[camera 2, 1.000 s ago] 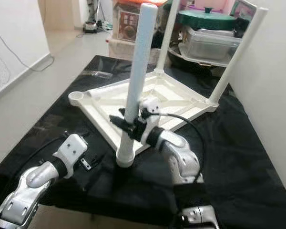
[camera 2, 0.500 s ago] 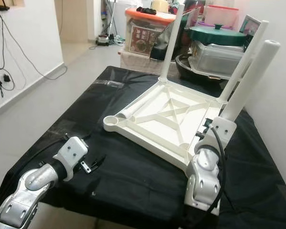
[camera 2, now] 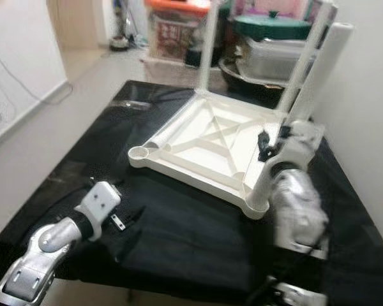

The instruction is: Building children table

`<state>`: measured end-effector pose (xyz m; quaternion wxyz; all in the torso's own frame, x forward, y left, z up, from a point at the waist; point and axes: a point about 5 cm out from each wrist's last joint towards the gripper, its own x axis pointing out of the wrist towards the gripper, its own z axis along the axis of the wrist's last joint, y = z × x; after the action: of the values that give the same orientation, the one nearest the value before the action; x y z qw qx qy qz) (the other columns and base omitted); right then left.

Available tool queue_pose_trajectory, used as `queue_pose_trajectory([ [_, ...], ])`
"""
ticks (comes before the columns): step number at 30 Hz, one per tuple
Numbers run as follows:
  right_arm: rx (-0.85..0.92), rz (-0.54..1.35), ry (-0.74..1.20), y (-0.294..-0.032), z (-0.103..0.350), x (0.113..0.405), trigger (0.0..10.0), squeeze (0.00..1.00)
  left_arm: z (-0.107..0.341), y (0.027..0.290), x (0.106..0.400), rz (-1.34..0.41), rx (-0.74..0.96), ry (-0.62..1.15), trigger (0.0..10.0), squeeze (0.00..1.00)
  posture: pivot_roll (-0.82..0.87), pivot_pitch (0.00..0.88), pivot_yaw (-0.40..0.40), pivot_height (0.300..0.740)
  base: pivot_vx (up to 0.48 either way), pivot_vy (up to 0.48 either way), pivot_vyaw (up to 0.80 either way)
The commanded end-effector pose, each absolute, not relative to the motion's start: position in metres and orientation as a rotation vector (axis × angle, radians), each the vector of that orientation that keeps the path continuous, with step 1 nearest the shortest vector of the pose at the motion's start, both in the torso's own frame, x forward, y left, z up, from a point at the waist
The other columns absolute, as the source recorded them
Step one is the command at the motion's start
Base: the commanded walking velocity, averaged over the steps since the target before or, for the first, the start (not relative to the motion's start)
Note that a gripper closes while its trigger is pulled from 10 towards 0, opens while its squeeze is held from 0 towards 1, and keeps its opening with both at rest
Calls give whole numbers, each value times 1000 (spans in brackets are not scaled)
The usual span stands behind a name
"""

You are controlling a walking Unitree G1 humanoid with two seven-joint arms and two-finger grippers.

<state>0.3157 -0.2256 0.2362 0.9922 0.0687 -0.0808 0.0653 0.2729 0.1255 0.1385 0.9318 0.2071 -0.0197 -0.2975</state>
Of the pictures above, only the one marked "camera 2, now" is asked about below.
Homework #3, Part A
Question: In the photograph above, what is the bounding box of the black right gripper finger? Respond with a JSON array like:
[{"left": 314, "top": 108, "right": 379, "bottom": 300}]
[{"left": 257, "top": 131, "right": 274, "bottom": 163}]

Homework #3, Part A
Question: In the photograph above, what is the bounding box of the white plastic children table top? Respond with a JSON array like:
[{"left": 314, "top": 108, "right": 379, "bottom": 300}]
[{"left": 128, "top": 89, "right": 291, "bottom": 221}]

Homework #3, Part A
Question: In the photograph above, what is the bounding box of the black wok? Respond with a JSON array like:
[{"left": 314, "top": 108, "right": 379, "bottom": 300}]
[{"left": 219, "top": 56, "right": 288, "bottom": 103}]

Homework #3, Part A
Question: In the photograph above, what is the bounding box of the black tablecloth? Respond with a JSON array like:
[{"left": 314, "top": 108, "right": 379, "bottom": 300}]
[{"left": 0, "top": 80, "right": 383, "bottom": 306}]

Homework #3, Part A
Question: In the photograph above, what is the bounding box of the clear plastic container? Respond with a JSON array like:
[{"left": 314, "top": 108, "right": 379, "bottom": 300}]
[{"left": 243, "top": 37, "right": 313, "bottom": 82}]

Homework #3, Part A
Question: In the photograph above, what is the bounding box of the green round pot lid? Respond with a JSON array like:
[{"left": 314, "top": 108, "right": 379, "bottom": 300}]
[{"left": 233, "top": 11, "right": 313, "bottom": 40}]

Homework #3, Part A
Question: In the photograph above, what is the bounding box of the dark curved metal sheet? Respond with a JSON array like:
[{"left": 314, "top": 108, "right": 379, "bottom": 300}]
[{"left": 182, "top": 19, "right": 224, "bottom": 68}]

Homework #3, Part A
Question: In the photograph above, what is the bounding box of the clear tape strip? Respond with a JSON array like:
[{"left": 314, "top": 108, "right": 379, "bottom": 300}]
[{"left": 112, "top": 100, "right": 151, "bottom": 110}]

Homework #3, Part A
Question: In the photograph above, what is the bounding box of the pink plastic container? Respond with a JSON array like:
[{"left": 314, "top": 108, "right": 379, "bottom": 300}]
[{"left": 236, "top": 0, "right": 313, "bottom": 18}]

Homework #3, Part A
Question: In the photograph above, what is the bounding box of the beige patterned cloth cover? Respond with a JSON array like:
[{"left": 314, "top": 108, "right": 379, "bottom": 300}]
[{"left": 140, "top": 56, "right": 195, "bottom": 77}]

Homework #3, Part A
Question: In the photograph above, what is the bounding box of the clear storage box orange lid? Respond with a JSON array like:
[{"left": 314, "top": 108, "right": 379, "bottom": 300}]
[{"left": 144, "top": 0, "right": 211, "bottom": 61}]

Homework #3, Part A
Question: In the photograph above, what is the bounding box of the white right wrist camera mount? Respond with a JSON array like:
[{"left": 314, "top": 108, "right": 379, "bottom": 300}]
[{"left": 271, "top": 120, "right": 326, "bottom": 170}]

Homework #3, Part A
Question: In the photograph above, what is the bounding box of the black wall cable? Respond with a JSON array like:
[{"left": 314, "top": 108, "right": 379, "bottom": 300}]
[{"left": 0, "top": 48, "right": 74, "bottom": 125}]

